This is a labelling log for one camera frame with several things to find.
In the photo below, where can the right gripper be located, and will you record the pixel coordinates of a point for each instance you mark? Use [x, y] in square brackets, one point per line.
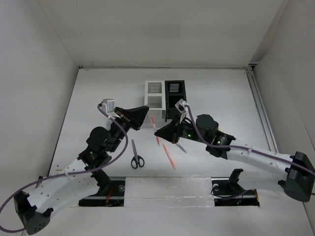
[169, 132]

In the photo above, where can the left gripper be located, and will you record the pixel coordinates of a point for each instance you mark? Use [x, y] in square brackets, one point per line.
[137, 114]

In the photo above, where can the blue pen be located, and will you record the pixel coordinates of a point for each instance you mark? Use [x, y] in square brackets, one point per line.
[181, 148]

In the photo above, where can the red pen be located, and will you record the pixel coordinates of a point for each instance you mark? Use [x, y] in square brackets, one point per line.
[154, 127]

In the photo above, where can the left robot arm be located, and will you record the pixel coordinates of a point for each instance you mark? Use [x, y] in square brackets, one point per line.
[83, 177]

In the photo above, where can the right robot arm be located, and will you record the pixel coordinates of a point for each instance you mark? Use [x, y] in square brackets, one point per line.
[295, 172]

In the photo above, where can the orange pen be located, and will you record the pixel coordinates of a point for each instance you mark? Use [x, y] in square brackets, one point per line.
[169, 156]

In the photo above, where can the white slotted container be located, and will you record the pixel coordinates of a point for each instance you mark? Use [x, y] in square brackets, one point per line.
[154, 98]

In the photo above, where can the black slotted container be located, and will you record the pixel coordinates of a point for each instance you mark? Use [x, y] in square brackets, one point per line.
[174, 91]

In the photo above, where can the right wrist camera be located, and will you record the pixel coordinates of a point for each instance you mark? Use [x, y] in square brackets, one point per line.
[180, 106]

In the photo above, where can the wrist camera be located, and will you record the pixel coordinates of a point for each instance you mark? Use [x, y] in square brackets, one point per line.
[108, 105]
[180, 106]

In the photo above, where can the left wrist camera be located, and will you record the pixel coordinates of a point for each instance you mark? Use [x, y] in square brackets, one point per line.
[108, 105]

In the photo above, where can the black handled scissors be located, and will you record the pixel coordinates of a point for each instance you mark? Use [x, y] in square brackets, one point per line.
[137, 161]

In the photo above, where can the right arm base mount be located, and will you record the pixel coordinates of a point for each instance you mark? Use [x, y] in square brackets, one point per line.
[228, 193]

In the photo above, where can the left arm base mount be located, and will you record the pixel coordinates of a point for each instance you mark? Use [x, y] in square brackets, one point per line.
[110, 191]

